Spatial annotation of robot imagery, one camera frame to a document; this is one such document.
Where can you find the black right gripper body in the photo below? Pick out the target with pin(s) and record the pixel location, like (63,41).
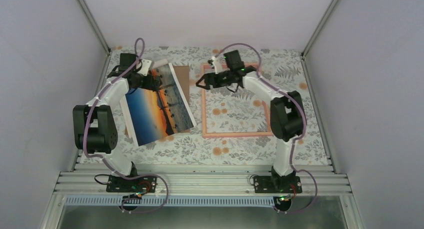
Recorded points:
(223,82)

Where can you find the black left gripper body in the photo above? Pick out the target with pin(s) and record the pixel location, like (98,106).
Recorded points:
(145,85)

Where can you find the sunset photo print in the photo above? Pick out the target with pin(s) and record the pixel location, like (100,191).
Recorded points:
(156,115)

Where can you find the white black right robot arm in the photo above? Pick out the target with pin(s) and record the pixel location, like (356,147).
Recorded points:
(287,116)

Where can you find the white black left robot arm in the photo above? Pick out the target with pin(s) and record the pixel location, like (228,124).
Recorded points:
(94,127)

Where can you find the brown cardboard backing board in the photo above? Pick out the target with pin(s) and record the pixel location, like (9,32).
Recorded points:
(183,75)

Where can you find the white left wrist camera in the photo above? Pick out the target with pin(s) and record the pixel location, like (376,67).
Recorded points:
(143,66)

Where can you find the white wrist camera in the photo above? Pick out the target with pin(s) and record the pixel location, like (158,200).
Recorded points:
(143,66)
(215,64)

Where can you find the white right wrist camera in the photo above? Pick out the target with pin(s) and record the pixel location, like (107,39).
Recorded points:
(215,64)

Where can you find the aluminium corner post left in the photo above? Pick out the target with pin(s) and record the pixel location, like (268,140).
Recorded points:
(94,25)

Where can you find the aluminium corner post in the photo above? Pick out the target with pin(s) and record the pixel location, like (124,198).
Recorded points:
(94,25)
(322,22)

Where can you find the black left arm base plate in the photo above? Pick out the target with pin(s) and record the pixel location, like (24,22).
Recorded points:
(146,184)

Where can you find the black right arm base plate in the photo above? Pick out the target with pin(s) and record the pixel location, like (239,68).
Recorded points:
(274,184)

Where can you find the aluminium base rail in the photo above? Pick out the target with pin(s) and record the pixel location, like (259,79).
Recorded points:
(205,180)

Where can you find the aluminium corner post right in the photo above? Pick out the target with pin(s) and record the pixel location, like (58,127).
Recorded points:
(322,22)

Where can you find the grey slotted cable duct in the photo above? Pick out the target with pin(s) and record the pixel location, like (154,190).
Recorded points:
(173,200)

